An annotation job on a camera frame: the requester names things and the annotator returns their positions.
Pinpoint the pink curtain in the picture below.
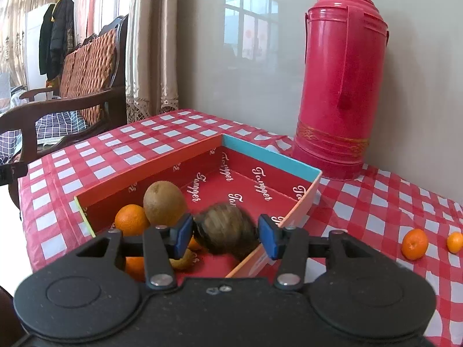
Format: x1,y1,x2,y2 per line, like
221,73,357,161
74,0,105,40

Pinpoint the red white checkered tablecloth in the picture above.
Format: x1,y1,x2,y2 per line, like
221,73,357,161
18,108,463,347

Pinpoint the brown woven seat cushion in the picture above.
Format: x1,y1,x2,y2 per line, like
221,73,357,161
58,29,117,123

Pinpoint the navy white grid blanket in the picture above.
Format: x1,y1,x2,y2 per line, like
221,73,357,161
0,110,87,165

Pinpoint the white cabinet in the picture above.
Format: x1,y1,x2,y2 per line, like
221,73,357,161
25,3,55,93

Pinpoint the brown kiwi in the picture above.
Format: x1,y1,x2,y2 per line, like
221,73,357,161
193,203,260,263
143,181,188,226
170,248,198,271

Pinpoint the red cardboard box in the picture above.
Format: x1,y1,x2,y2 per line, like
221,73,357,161
74,133,322,279

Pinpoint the red thermos flask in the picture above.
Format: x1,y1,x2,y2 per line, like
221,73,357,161
292,0,389,180

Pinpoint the dark wooden armchair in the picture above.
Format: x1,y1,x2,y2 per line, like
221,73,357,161
0,14,129,210
20,87,62,102

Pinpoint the beige satin curtain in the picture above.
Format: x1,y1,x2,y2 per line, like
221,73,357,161
125,0,179,123

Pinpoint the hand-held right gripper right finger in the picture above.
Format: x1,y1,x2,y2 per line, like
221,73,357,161
258,214,380,290

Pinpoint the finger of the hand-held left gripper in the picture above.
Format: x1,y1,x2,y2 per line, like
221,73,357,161
0,162,29,187

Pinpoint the beige sheer patterned curtain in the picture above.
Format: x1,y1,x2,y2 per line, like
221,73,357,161
0,0,73,91

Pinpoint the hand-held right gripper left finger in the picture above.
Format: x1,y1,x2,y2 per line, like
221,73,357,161
76,213,193,290

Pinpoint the black coat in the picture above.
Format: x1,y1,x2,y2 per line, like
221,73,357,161
38,0,75,80

